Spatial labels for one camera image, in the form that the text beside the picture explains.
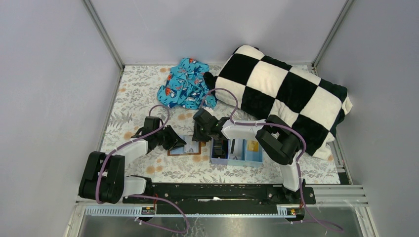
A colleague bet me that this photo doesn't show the floral patterned table mat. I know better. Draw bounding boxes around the floral patterned table mat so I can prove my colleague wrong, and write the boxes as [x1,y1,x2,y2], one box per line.
[98,64,341,185]

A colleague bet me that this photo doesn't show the blue three-compartment organizer box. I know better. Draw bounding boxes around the blue three-compartment organizer box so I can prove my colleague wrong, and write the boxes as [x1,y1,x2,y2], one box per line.
[210,139,263,167]

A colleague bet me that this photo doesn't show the black item in organizer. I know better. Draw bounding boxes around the black item in organizer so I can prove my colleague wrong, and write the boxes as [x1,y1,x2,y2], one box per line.
[211,140,228,159]

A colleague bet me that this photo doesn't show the aluminium frame rail front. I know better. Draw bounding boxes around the aluminium frame rail front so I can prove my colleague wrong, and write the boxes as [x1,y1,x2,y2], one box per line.
[64,183,378,237]

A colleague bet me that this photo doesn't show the white VIP credit card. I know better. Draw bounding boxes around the white VIP credit card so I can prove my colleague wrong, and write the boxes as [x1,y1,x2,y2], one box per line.
[184,135,200,154]

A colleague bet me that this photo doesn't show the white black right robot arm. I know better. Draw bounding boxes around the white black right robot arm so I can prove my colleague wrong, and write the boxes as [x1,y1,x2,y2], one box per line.
[193,109,307,203]

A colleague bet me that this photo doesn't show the white black card in organizer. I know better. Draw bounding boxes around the white black card in organizer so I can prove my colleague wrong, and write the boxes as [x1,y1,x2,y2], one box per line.
[230,139,243,157]

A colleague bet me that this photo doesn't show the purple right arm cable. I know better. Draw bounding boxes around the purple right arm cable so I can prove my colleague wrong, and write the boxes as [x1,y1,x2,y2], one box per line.
[200,87,345,234]

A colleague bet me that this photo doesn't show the brown leather card holder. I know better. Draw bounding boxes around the brown leather card holder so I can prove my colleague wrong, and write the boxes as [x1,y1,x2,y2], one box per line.
[168,135,206,156]

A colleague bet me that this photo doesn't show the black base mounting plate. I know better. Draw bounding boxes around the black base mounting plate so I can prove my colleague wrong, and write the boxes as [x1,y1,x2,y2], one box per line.
[122,183,316,215]

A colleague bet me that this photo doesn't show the yellow card in organizer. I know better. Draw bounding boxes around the yellow card in organizer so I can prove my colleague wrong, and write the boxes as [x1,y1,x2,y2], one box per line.
[247,140,259,153]

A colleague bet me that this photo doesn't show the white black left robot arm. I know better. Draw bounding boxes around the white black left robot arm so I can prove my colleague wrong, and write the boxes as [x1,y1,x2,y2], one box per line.
[78,116,186,204]

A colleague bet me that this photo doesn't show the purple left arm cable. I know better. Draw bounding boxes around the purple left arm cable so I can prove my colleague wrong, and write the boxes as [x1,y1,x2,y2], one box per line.
[95,104,191,235]

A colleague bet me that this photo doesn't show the blue shark print cloth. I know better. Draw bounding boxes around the blue shark print cloth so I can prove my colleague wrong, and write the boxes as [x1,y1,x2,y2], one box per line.
[157,58,217,110]

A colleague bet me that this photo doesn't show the black white checkered pillow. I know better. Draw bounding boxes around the black white checkered pillow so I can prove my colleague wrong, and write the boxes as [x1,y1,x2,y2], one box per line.
[204,45,353,160]

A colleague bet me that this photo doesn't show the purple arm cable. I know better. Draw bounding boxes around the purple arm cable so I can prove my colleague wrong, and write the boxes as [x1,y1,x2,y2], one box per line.
[95,104,191,235]
[200,87,345,234]

